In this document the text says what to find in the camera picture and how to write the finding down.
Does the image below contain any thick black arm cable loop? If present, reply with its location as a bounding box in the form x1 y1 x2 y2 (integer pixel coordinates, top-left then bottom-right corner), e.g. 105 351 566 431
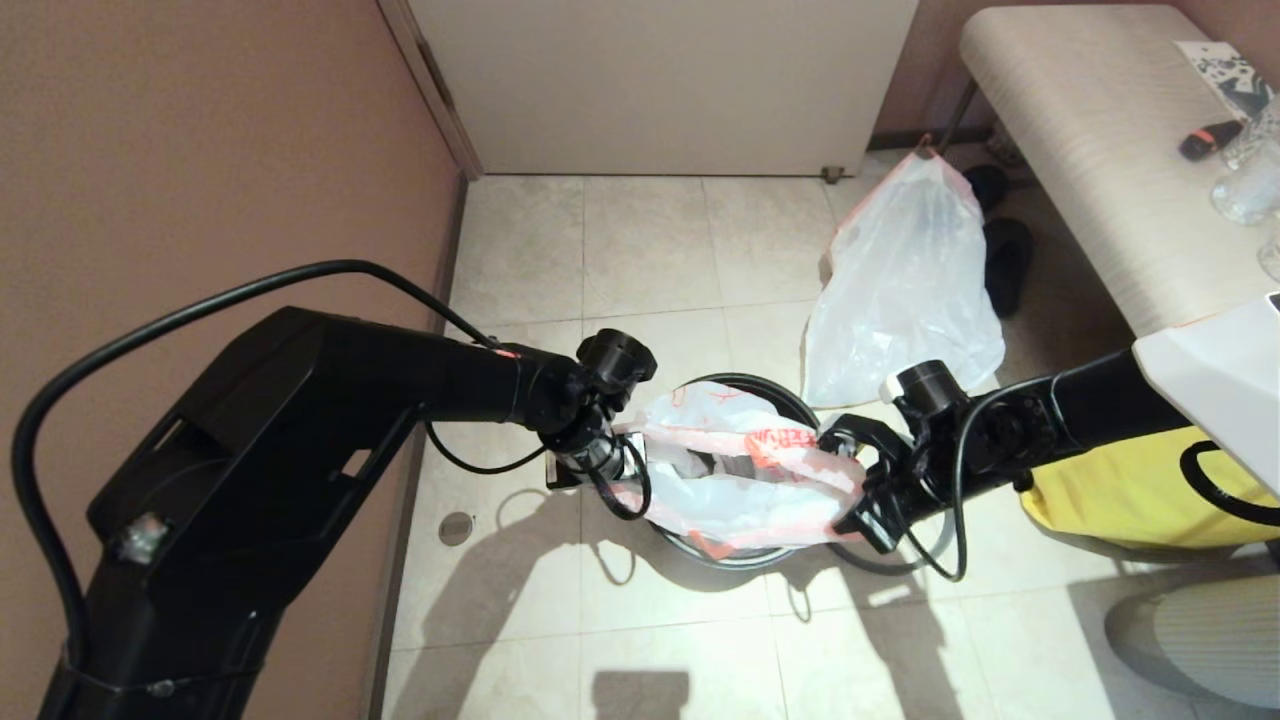
1180 440 1280 528

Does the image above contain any black trash bin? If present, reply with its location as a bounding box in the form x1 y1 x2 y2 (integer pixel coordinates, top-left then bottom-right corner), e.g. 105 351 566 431
650 373 823 573

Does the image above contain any translucent white trash bag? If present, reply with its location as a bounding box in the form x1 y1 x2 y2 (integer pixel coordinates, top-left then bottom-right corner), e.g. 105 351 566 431
610 383 869 561

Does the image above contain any grey ribbed rounded object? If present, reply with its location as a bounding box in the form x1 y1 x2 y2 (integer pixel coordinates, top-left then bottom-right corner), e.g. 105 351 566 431
1103 578 1280 713

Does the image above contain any black braided cable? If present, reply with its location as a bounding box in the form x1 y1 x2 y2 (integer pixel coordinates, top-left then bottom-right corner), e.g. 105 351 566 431
588 440 653 522

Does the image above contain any thin black wrist camera cable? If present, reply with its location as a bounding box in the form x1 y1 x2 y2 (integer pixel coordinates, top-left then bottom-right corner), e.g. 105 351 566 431
900 400 1011 583

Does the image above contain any beige door frame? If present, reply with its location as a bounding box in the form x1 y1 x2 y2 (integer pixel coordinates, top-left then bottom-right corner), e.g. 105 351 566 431
378 0 487 182

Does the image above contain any black slipper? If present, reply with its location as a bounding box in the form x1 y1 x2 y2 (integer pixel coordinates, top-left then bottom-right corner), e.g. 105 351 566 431
985 218 1034 319
965 165 1009 212

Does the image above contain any black and orange remote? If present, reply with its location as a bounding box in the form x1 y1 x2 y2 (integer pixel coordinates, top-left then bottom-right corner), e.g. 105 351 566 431
1179 119 1245 163

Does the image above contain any black and white brochure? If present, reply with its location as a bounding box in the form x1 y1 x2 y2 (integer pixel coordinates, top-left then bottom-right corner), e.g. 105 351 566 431
1177 40 1280 123

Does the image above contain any black cable with plug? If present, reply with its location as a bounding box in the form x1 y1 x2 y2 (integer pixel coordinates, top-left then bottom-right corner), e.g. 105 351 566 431
12 260 549 666

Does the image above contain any beige bench with metal legs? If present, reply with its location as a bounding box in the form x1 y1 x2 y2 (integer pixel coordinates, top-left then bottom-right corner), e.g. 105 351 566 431
945 5 1280 336

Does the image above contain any white door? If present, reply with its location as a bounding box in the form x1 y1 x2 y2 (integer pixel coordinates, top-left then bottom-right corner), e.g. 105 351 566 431
408 0 921 179

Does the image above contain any used translucent orange-drawstring trash bag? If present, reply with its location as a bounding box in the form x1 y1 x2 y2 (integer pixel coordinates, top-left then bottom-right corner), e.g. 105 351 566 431
802 150 1006 409

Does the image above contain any yellow bag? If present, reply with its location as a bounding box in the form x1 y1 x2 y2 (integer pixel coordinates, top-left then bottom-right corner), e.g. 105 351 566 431
1020 425 1280 551

